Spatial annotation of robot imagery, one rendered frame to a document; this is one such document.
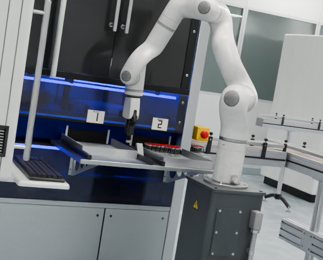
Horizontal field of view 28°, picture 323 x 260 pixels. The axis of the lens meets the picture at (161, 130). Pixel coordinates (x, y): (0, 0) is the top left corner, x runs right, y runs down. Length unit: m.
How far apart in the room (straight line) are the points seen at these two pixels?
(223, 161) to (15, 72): 0.92
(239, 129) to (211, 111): 5.97
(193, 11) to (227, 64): 0.26
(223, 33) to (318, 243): 1.38
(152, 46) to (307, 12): 6.64
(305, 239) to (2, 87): 1.97
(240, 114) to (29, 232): 1.17
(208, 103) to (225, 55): 5.91
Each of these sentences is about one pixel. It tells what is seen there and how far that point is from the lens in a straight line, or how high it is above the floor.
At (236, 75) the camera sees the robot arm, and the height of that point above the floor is 1.32.
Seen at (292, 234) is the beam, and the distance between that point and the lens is 3.77.
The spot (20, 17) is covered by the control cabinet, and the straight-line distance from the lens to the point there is 2.41.
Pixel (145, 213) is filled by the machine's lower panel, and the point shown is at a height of 0.56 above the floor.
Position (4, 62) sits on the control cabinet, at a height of 1.23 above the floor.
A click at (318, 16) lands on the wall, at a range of 9.48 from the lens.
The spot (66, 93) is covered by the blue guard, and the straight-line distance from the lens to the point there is 3.04.
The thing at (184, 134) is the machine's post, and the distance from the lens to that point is 3.29.
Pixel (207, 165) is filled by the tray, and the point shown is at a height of 0.89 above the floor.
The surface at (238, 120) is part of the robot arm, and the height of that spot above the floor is 1.14.
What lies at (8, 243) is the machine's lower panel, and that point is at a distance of 3.13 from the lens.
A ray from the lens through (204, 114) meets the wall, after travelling 8.60.
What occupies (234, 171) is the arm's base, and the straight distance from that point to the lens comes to 2.70.
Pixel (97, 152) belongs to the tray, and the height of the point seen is 0.89.
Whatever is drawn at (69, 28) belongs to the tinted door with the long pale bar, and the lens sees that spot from 3.03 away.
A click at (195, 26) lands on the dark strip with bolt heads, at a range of 3.27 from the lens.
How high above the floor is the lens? 1.31
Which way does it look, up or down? 6 degrees down
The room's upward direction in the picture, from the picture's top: 9 degrees clockwise
